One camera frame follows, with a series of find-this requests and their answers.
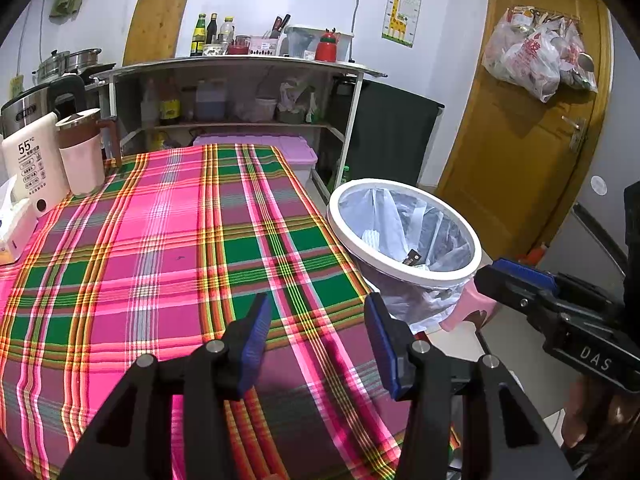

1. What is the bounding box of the pink jug brown lid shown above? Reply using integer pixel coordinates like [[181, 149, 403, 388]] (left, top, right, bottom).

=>
[[55, 108, 123, 196]]

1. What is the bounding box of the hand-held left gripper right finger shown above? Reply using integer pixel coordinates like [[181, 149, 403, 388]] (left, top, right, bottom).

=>
[[364, 291, 576, 480]]

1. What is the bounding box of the person's right hand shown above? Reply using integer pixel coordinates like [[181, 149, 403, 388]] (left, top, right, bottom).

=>
[[560, 379, 636, 456]]

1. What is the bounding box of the bamboo cutting board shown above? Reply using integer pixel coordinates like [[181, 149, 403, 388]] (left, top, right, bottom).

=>
[[122, 0, 190, 67]]

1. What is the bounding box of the white round trash bin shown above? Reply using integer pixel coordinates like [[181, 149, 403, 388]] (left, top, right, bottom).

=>
[[326, 177, 483, 333]]

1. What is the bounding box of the white plastic bin liner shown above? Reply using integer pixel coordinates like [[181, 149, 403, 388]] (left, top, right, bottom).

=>
[[337, 185, 476, 333]]

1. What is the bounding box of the crumpled shelf plastic bag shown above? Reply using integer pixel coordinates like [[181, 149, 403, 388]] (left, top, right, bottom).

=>
[[277, 77, 316, 113]]

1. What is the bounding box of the clear hanging plastic bag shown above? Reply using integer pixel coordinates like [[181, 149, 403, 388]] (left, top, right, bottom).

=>
[[552, 30, 598, 92]]

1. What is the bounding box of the green bottle yellow label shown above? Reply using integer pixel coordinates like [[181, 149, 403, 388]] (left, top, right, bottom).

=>
[[190, 13, 207, 57]]

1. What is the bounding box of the cream electric water warmer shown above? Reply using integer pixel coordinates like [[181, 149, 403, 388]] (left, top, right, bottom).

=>
[[1, 111, 71, 218]]

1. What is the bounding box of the red kids water bottle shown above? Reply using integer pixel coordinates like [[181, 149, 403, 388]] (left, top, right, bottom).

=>
[[315, 28, 338, 63]]

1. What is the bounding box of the blue jerry can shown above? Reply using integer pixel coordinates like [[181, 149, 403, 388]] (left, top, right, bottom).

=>
[[194, 79, 228, 122]]

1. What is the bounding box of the black cabinet curtain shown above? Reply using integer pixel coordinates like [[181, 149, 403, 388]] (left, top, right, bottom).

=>
[[325, 77, 446, 188]]

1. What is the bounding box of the metal door handle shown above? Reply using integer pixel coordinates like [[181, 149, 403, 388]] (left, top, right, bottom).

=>
[[562, 115, 588, 151]]

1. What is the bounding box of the white plastic bottle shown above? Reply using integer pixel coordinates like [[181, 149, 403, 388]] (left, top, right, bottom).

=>
[[141, 80, 160, 128]]

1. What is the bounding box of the pink storage box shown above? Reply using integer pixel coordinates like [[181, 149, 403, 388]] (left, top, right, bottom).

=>
[[192, 133, 319, 186]]

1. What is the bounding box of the white red-print plastic bag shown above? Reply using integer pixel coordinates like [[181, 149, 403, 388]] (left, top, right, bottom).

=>
[[482, 25, 562, 103]]

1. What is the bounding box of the steel lidded pot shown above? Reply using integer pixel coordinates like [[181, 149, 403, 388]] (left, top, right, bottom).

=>
[[32, 50, 71, 83], [65, 48, 103, 71]]

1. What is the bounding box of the pink green plaid tablecloth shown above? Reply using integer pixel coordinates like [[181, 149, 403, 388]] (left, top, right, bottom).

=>
[[0, 143, 461, 480]]

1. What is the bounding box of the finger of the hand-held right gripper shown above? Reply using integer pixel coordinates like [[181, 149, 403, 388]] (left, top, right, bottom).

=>
[[492, 257, 618, 311], [474, 265, 559, 333]]

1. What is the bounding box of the black gas stove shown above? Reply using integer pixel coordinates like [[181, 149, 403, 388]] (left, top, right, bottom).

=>
[[82, 62, 118, 86]]

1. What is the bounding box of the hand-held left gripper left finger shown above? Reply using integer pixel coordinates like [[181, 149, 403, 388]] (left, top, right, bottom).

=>
[[57, 292, 273, 480]]

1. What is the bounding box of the wooden door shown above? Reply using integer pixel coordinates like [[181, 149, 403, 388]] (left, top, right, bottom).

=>
[[435, 0, 613, 261]]

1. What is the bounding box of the giraffe height chart poster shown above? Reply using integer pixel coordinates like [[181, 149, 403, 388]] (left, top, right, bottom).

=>
[[381, 0, 427, 48]]

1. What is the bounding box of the steel electric kettle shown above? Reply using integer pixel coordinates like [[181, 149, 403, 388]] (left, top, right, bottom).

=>
[[0, 74, 87, 138]]

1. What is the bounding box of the small brown bottle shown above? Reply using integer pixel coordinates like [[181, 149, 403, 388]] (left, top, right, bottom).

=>
[[180, 85, 197, 122]]

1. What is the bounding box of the white tissue box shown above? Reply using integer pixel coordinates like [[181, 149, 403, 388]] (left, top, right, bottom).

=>
[[0, 177, 40, 267]]

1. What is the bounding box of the clear plastic jar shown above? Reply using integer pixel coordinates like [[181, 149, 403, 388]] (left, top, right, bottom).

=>
[[252, 97, 278, 122]]

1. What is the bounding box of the pink utensil box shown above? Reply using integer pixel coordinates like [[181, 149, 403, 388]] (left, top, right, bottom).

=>
[[248, 36, 280, 57]]

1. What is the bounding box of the pink plastic stool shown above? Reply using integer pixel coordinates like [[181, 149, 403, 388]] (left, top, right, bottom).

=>
[[440, 282, 501, 333]]

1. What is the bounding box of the oil bottle yellow label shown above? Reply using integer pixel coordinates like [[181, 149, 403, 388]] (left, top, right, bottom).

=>
[[159, 77, 182, 125]]

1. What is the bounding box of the white kitchen shelf unit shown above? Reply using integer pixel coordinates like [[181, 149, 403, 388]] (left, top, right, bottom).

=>
[[92, 55, 388, 201]]

